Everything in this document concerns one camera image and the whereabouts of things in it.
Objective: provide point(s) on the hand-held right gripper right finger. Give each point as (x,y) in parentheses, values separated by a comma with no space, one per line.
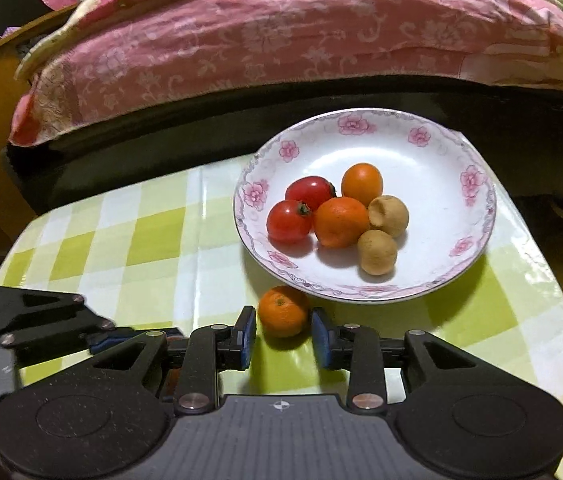
(320,337)

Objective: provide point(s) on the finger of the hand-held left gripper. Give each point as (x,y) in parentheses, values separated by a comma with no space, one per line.
(36,310)

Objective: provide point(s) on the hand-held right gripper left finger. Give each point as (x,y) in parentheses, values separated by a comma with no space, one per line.
(250,337)

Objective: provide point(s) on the small mandarin with green stem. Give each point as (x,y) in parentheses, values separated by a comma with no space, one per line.
(284,312)

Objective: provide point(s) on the brown longan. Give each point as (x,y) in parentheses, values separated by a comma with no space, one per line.
(375,252)
(388,216)

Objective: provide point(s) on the large orange kumquat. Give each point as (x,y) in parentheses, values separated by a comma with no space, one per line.
(341,222)

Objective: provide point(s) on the red cherry tomato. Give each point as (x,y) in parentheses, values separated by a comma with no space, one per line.
(289,221)
(311,191)

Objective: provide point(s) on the orange-red cherry tomato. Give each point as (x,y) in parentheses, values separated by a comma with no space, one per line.
(361,183)

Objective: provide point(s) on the white plate with pink flowers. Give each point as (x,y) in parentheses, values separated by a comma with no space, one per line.
(426,185)

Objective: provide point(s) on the green checkered tablecloth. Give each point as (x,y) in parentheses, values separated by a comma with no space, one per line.
(136,240)

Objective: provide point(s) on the pink floral blanket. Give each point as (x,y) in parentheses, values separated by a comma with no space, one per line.
(261,45)

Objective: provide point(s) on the dark bed frame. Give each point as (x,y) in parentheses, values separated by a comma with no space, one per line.
(136,135)

